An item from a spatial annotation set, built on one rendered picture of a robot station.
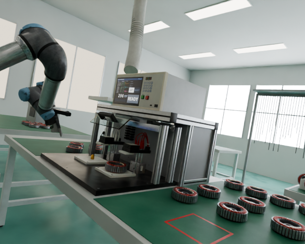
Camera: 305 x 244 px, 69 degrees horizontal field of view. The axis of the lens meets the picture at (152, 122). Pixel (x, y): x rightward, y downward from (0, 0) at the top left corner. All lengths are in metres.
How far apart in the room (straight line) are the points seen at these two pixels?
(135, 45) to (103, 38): 4.05
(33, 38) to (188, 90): 0.81
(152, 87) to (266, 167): 6.49
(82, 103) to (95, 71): 0.96
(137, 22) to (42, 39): 1.86
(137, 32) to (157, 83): 1.67
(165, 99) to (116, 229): 0.69
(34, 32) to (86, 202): 0.75
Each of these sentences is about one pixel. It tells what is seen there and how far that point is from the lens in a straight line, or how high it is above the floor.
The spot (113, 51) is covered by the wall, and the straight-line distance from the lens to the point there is 6.81.
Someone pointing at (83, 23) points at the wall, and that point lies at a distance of 6.49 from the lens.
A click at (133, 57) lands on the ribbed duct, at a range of 2.57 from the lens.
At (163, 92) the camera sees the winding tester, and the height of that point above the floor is 1.21.
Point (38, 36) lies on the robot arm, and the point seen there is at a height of 1.34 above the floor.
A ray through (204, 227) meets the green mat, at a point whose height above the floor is 0.75.
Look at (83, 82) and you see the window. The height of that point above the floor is 1.76.
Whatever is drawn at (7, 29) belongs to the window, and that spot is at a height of 2.43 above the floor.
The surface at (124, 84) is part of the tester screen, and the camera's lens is 1.40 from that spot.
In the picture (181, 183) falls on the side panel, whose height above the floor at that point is 0.77.
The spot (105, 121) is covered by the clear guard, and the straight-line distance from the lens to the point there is 1.00.
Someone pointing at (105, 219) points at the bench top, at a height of 0.73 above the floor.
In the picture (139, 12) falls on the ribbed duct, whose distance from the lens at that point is 2.94.
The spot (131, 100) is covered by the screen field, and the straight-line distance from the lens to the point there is 1.31.
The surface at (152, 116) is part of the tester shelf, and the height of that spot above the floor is 1.08.
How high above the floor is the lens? 1.06
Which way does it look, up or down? level
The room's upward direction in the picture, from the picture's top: 10 degrees clockwise
